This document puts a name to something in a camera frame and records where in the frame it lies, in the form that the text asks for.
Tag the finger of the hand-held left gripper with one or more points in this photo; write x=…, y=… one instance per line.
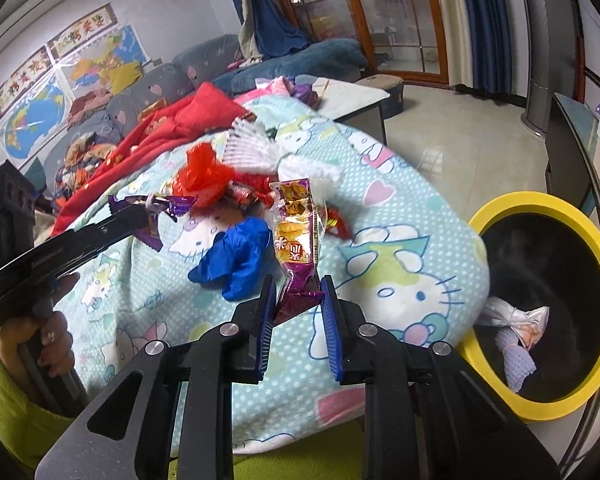
x=80, y=242

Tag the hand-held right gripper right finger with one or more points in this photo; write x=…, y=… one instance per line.
x=330, y=332

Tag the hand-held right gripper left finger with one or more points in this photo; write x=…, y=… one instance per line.
x=267, y=322

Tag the purple jagged candy wrapper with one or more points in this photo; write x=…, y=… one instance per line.
x=150, y=235

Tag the blue plastic glove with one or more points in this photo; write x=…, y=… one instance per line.
x=235, y=260

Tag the long yellow purple snack packet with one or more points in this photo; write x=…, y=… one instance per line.
x=292, y=240

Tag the yellow rimmed black trash bin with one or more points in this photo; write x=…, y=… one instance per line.
x=545, y=205

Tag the person's left forearm green sleeve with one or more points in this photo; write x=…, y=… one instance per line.
x=10, y=420

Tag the person's left hand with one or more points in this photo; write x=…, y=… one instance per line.
x=57, y=347

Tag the colourful clothes pile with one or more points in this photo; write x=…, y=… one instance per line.
x=85, y=160

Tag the world map poster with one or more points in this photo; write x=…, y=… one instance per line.
x=30, y=120

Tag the small red candy wrapper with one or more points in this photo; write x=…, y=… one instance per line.
x=337, y=222

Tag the red tube snack packet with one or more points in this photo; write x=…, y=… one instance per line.
x=260, y=187

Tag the cartoon cat printed blanket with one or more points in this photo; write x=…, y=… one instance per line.
x=380, y=200

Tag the red plastic bag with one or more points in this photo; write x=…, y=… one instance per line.
x=205, y=170

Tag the white crumpled tissue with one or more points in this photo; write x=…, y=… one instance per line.
x=305, y=167

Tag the red cloth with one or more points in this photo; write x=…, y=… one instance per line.
x=195, y=110

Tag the white pleated wrapper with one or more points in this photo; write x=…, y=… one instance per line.
x=250, y=145

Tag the country map poster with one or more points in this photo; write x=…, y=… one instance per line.
x=105, y=60

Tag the grey heart patterned sofa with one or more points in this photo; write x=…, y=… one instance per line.
x=170, y=80

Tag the white crumpled snack wrapper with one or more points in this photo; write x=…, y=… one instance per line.
x=517, y=317

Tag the lavender dotted wrapper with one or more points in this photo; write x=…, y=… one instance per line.
x=517, y=365

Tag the purple crumpled bag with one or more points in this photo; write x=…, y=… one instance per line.
x=305, y=94

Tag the pink cloth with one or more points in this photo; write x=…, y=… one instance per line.
x=275, y=87

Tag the white top coffee table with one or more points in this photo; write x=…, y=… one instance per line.
x=350, y=97

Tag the dark padded stool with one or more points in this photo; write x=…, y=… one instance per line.
x=385, y=87

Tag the blue plush blanket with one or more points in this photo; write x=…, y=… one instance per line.
x=305, y=60

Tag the beige curtain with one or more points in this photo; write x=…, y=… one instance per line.
x=247, y=35

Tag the black glass tv cabinet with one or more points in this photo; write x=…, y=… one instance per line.
x=565, y=155

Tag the blue curtain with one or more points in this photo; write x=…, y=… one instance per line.
x=490, y=25
x=270, y=15

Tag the wooden framed glass door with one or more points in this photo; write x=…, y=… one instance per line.
x=360, y=15

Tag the grey standing air conditioner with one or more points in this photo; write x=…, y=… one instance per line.
x=550, y=50

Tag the long framed wall banner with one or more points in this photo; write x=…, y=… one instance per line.
x=20, y=80
x=82, y=30

